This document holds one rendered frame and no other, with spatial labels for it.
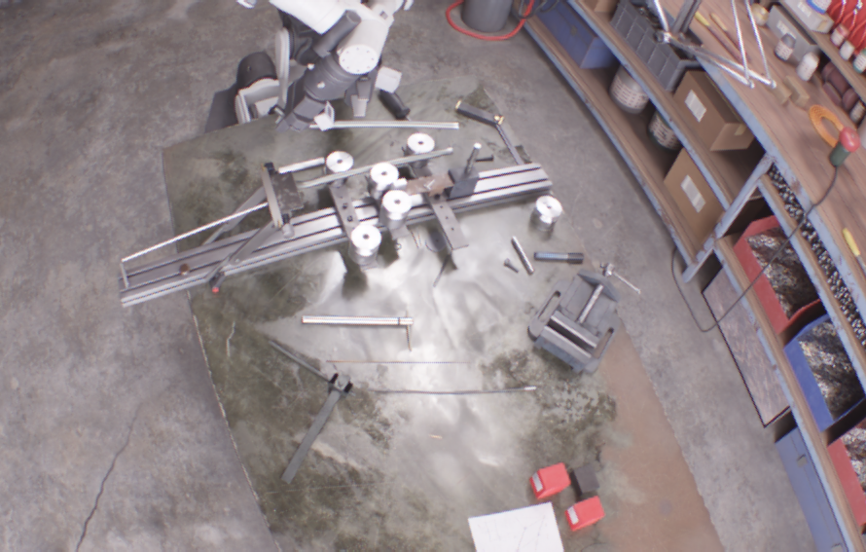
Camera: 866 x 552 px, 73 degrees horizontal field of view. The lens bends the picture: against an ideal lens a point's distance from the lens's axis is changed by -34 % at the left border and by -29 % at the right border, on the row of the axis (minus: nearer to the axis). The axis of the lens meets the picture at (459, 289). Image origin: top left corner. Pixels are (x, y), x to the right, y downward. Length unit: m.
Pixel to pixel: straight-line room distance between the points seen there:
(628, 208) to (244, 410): 1.95
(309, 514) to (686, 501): 0.69
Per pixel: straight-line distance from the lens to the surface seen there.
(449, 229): 1.45
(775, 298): 2.54
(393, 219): 1.41
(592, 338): 1.42
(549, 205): 1.55
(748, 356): 2.73
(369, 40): 1.24
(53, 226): 2.71
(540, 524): 1.30
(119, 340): 2.38
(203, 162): 1.58
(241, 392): 1.30
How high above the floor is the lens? 2.08
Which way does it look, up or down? 56 degrees down
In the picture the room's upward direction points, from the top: 23 degrees clockwise
